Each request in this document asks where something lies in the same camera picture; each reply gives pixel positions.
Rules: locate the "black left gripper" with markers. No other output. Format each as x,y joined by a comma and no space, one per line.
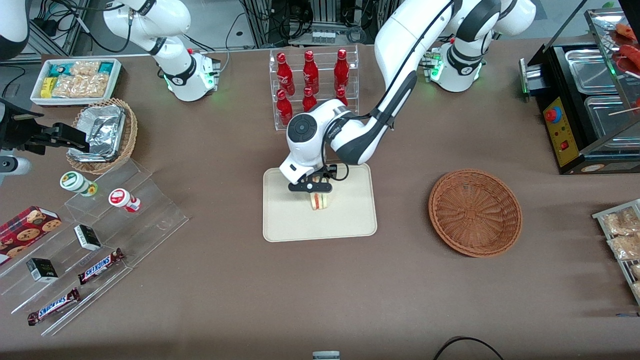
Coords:
325,173

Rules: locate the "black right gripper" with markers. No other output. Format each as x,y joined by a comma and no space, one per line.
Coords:
21,133

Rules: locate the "triangular sandwich wedge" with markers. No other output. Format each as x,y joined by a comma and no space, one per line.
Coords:
320,201

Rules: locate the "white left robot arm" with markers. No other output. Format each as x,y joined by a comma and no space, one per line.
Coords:
400,40

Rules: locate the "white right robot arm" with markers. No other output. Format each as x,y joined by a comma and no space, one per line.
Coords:
175,65

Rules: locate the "beige plastic tray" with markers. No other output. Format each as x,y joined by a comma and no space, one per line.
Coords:
350,220

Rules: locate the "tan wicker basket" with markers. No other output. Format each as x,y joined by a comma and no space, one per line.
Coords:
130,135

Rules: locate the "brown wicker basket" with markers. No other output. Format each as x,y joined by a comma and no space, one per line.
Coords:
475,212

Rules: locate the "tray of wrapped snacks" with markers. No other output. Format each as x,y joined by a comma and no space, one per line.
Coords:
600,216

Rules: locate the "green lid yogurt cup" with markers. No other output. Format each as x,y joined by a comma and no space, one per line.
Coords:
74,182

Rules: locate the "silver foil wrapped pack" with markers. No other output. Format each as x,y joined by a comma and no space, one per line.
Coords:
102,130

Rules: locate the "white rectangular snack bin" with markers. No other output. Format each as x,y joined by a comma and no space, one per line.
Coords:
37,95

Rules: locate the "yellow snack pack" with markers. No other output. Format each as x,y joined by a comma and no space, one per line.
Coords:
47,87

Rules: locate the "clear rice cracker bag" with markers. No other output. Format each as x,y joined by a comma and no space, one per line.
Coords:
85,68
80,86

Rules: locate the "teal snack pack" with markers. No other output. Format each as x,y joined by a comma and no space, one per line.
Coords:
106,67
59,69

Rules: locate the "red cola bottle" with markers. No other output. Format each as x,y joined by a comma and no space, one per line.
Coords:
341,96
284,75
309,100
310,74
283,107
341,72

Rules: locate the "red lid yogurt cup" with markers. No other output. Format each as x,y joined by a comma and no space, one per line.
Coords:
120,198

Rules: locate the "red cookie box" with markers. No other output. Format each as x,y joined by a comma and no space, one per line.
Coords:
27,232

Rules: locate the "small black box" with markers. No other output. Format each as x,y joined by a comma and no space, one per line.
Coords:
42,270
87,237

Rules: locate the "clear acrylic stepped shelf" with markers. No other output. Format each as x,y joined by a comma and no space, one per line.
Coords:
150,210

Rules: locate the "clear acrylic bottle rack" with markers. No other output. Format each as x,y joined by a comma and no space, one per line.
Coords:
325,55

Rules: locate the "Snickers chocolate bar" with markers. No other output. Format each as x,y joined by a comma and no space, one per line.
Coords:
54,306
100,266

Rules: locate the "white terminal block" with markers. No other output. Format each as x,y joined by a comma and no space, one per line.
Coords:
323,37

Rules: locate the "grey device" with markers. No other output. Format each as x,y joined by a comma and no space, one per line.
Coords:
326,356

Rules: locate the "black food warmer machine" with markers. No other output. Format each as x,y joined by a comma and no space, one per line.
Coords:
565,150

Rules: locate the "stainless steel pan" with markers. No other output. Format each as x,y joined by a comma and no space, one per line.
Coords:
607,117
592,72

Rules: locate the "clear bag of crackers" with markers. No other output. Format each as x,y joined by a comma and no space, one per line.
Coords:
625,247
620,222

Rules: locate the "red sausage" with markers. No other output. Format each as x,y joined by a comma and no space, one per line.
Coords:
626,32
629,52

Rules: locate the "aluminium frame rack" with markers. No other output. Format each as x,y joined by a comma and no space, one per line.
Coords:
325,15

